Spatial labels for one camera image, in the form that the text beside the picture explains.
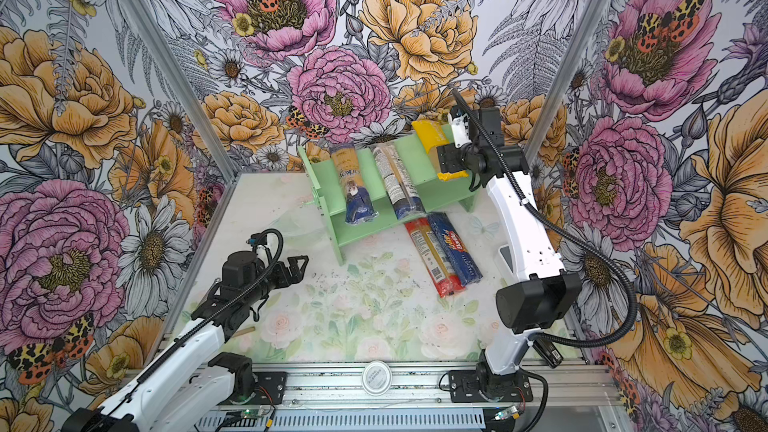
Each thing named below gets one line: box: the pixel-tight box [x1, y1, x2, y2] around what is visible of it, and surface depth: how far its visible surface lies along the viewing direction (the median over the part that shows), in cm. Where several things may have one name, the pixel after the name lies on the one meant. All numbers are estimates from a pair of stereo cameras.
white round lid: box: [362, 361, 393, 397], surface depth 71 cm
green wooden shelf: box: [298, 142, 476, 267], surface depth 84 cm
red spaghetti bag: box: [404, 217, 465, 298], surface depth 96 cm
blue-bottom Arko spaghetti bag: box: [330, 143, 379, 225], surface depth 78 cm
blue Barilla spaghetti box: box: [427, 212, 483, 287], surface depth 96 cm
